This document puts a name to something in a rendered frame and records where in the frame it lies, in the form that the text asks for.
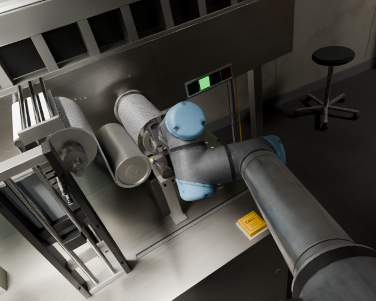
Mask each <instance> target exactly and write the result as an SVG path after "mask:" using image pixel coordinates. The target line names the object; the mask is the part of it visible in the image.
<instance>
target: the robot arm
mask: <svg viewBox="0 0 376 301"><path fill-rule="evenodd" d="M156 120H157V121H155V120H154V121H155V122H154V121H153V122H152V123H151V124H149V125H148V126H147V128H146V131H147V132H148V134H149V136H150V138H151V141H152V143H153V145H154V147H155V149H154V150H152V153H153V155H154V156H155V155H158V154H162V153H164V152H166V151H168V153H169V156H170V158H171V162H172V165H173V167H174V172H175V177H176V179H175V181H177V185H178V189H179V192H180V196H181V197H182V198H183V199H184V200H185V201H193V200H197V199H203V198H206V197H209V196H213V195H214V194H215V193H216V185H218V184H222V183H226V182H231V181H234V180H239V179H244V181H245V183H246V185H247V187H248V189H249V191H250V193H251V195H252V197H253V199H254V201H255V203H256V205H257V207H258V209H259V211H260V212H261V214H262V216H263V218H264V220H265V222H266V224H267V226H268V228H269V230H270V232H271V234H272V236H273V238H274V239H275V241H276V243H277V245H278V247H279V249H280V251H281V253H282V255H283V258H284V259H285V261H286V264H287V265H288V267H289V269H290V271H291V273H292V275H293V277H294V279H293V281H292V289H291V291H292V296H293V298H292V299H286V300H281V301H376V251H375V250H374V249H372V248H371V247H367V246H365V245H360V244H356V243H355V242H354V241H353V240H352V239H351V238H350V237H349V236H348V235H347V233H346V232H345V231H344V230H343V229H342V228H341V226H340V225H339V224H338V223H337V222H336V221H335V220H334V219H333V218H332V217H331V215H330V214H329V213H328V212H327V211H326V210H325V209H324V208H323V207H322V206H321V205H320V203H319V202H318V201H317V200H316V199H315V198H314V196H313V195H312V194H311V193H310V192H309V191H308V190H307V189H306V188H305V187H304V185H303V184H302V183H301V182H300V181H299V180H298V179H297V178H296V177H295V176H294V174H293V173H292V172H291V171H290V170H289V169H288V167H287V166H286V165H285V164H286V156H285V150H284V148H283V144H282V143H281V141H280V139H279V138H278V137H277V136H274V135H270V136H263V137H262V136H258V137H255V138H254V139H249V140H244V141H241V142H236V143H231V144H228V145H223V146H219V147H215V148H211V149H207V147H206V144H205V140H204V135H203V130H204V128H205V125H206V117H205V113H204V111H203V110H202V108H201V107H200V106H198V105H197V104H196V103H193V102H187V101H183V102H180V103H177V104H176V105H175V106H173V107H172V108H171V109H170V110H169V111H168V112H167V113H165V114H163V115H161V116H158V117H156Z"/></svg>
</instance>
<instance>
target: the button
mask: <svg viewBox="0 0 376 301"><path fill-rule="evenodd" d="M238 224H239V226H240V227H241V228H242V229H243V230H244V231H245V232H246V233H247V234H248V235H249V236H250V237H253V236H254V235H256V234H257V233H259V232H260V231H262V230H263V229H265V228H266V223H265V222H264V221H263V220H262V219H261V218H260V217H259V216H258V215H257V214H256V213H255V212H254V211H252V212H250V213H249V214H247V215H246V216H244V217H243V218H241V219H239V220H238Z"/></svg>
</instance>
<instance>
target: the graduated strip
mask: <svg viewBox="0 0 376 301"><path fill-rule="evenodd" d="M248 192H249V189H248V188H246V189H244V190H242V191H240V192H239V193H237V194H236V195H234V196H232V197H231V198H229V199H227V200H225V201H224V202H222V203H221V204H219V205H217V206H216V207H214V208H212V209H210V210H209V211H207V212H206V213H204V214H202V215H201V216H199V217H197V218H196V219H194V220H192V221H191V222H189V223H187V224H186V225H184V226H182V227H181V228H179V229H177V230H176V231H174V232H172V233H171V234H169V235H167V236H166V237H164V238H162V239H160V240H159V241H157V242H156V243H154V244H152V245H151V246H149V247H147V248H145V249H144V250H142V251H141V252H139V253H137V254H136V257H137V259H139V258H141V257H143V256H144V255H146V254H147V253H149V252H151V251H152V250H154V249H156V248H158V247H159V246H161V245H162V244H164V243H166V242H167V241H169V240H171V239H172V238H174V237H176V236H177V235H179V234H180V233H182V232H184V231H185V230H187V229H188V228H191V227H192V226H194V225H195V224H197V223H199V222H200V221H202V220H203V219H205V218H207V217H208V216H210V215H212V214H213V213H215V212H216V211H218V210H220V209H222V208H223V207H225V206H227V205H228V204H230V203H231V202H233V201H235V200H236V199H238V198H240V197H241V196H243V195H245V194H246V193H248Z"/></svg>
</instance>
